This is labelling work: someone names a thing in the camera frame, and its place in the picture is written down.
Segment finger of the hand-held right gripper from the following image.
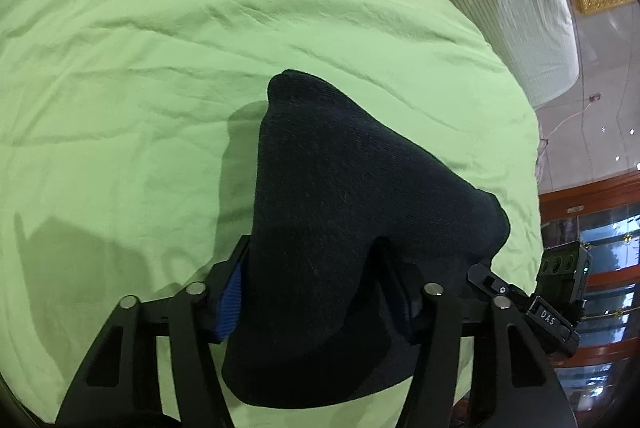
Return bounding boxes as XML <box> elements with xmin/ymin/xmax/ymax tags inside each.
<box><xmin>466</xmin><ymin>264</ymin><xmax>531</xmax><ymax>309</ymax></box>

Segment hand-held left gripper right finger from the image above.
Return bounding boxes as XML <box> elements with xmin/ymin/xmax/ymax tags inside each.
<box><xmin>380</xmin><ymin>242</ymin><xmax>576</xmax><ymax>428</ymax></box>

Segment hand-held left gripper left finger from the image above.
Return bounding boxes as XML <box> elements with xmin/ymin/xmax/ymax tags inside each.
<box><xmin>56</xmin><ymin>235</ymin><xmax>251</xmax><ymax>428</ymax></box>

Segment dark navy pants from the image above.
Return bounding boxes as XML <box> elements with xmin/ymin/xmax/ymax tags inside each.
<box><xmin>221</xmin><ymin>68</ymin><xmax>512</xmax><ymax>410</ymax></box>

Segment wooden glass cabinet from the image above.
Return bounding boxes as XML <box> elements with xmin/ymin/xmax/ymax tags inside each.
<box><xmin>539</xmin><ymin>170</ymin><xmax>640</xmax><ymax>428</ymax></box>

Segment floral cloth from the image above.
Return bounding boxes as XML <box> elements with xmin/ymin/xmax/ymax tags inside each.
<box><xmin>534</xmin><ymin>137</ymin><xmax>550</xmax><ymax>196</ymax></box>

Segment light green bed sheet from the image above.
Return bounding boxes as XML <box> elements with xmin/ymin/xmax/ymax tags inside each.
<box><xmin>0</xmin><ymin>0</ymin><xmax>547</xmax><ymax>428</ymax></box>

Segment thin wall cable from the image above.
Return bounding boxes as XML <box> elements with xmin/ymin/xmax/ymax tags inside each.
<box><xmin>537</xmin><ymin>99</ymin><xmax>597</xmax><ymax>145</ymax></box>

